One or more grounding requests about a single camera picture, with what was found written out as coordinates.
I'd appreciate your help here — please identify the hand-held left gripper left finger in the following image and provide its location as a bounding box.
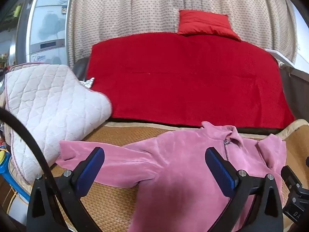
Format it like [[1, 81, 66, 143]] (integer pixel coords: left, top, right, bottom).
[[26, 147, 105, 232]]

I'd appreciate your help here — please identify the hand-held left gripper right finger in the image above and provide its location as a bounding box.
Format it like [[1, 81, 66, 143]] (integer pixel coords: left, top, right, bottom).
[[205, 147, 284, 232]]

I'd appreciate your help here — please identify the pink jacket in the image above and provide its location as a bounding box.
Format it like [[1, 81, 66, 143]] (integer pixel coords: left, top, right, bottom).
[[55, 121, 288, 232]]

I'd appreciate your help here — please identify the woven bamboo mat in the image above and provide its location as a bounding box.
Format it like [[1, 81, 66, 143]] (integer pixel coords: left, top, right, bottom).
[[7, 119, 309, 232]]

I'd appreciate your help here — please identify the white quilted pillow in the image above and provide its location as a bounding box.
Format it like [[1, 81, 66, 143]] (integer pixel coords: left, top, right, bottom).
[[5, 63, 113, 184]]

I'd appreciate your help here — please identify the blue plastic toy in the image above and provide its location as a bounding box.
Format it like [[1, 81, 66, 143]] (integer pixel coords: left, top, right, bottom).
[[0, 147, 31, 202]]

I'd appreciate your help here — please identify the small patterned cloth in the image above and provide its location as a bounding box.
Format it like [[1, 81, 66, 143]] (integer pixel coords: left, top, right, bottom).
[[80, 77, 95, 89]]

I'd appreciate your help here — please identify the red blanket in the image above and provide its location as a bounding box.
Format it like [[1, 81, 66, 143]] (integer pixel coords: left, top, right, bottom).
[[86, 32, 296, 129]]

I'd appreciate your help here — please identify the white board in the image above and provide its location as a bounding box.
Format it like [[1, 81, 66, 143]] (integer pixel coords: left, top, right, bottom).
[[264, 49, 296, 68]]

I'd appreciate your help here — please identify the silver refrigerator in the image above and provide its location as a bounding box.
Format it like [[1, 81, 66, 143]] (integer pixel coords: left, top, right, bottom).
[[16, 0, 74, 66]]

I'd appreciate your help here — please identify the red cushion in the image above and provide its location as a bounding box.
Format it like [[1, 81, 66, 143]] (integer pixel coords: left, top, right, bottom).
[[177, 10, 242, 41]]

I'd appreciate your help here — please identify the beige dotted cover cloth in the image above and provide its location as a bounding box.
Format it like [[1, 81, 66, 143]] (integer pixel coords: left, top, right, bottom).
[[66, 0, 298, 68]]

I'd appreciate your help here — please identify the black braided cable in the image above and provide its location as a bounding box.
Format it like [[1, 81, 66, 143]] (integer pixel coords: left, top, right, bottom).
[[0, 107, 80, 232]]

